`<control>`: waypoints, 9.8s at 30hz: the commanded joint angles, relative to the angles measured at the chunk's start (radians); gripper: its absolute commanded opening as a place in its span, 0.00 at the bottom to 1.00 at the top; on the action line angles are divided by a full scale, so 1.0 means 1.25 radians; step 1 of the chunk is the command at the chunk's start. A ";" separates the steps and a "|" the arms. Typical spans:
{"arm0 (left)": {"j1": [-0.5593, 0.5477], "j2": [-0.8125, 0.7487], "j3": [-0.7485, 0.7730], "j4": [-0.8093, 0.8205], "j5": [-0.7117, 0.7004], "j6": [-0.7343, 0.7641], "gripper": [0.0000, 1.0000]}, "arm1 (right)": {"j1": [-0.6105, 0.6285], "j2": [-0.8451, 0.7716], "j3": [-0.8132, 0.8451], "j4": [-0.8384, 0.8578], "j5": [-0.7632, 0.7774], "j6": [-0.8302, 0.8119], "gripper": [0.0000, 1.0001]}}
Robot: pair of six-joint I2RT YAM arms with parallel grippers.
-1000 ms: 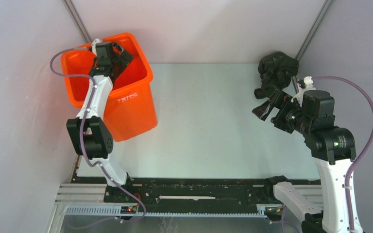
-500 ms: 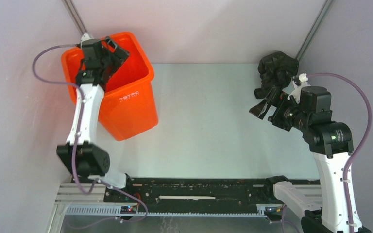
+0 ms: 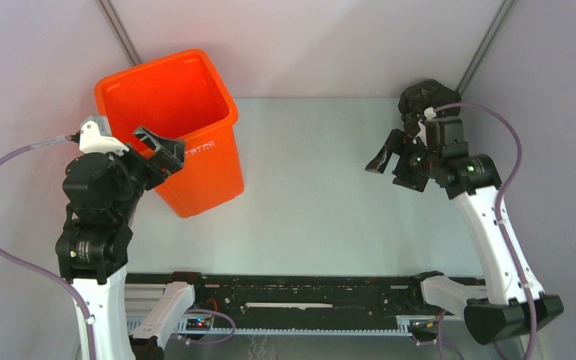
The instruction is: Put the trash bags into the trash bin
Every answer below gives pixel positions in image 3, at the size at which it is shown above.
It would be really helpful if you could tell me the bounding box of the purple cable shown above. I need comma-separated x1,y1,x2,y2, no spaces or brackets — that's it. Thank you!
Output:
432,102,540,360
0,135,98,360

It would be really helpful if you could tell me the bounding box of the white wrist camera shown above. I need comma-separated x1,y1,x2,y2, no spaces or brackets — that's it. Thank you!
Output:
413,106,437,147
76,115,129,155

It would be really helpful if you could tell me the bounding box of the right metal corner strip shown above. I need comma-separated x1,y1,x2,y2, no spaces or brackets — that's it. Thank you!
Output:
457,0,519,95

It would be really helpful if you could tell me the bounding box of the metal corner strip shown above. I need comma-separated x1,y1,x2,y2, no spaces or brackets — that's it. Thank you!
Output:
95,0,143,66
457,0,519,95

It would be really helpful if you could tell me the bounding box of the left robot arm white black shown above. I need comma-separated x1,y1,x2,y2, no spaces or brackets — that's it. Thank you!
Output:
55,120,207,359

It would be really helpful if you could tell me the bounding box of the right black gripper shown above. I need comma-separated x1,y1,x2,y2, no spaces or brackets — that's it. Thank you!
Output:
365,128,440,193

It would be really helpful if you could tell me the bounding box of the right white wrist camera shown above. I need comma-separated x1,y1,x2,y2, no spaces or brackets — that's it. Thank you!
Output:
413,106,437,147

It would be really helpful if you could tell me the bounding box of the right small circuit board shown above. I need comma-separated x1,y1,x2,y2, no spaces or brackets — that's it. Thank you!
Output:
408,319,438,346

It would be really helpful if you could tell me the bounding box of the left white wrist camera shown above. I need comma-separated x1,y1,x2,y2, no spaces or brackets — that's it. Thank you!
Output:
76,115,129,155

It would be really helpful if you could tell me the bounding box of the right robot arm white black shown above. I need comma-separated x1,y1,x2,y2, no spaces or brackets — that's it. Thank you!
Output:
365,117,564,345

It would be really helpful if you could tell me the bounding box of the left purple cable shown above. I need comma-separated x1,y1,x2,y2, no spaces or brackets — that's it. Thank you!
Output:
0,135,98,360

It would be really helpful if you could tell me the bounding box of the small circuit board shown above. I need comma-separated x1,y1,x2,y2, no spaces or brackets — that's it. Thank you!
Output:
184,317,213,332
408,319,438,346

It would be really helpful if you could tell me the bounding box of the left metal corner strip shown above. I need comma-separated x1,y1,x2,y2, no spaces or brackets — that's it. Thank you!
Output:
95,0,143,66

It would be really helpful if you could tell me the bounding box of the orange plastic trash bin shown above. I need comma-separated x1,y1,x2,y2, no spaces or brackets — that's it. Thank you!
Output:
94,49,245,218

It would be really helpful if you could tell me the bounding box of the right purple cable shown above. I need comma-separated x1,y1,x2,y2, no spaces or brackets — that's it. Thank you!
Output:
432,102,540,360

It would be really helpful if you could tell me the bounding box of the black plastic trash bag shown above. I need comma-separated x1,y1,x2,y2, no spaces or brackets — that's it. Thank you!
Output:
397,79,462,115

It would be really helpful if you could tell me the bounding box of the left small circuit board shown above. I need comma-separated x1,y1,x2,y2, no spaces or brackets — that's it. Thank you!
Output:
184,317,213,332

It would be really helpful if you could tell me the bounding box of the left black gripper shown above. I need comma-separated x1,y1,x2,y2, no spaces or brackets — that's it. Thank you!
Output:
109,123,188,216

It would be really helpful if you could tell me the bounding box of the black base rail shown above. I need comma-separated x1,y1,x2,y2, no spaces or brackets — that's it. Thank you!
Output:
124,271,440,336

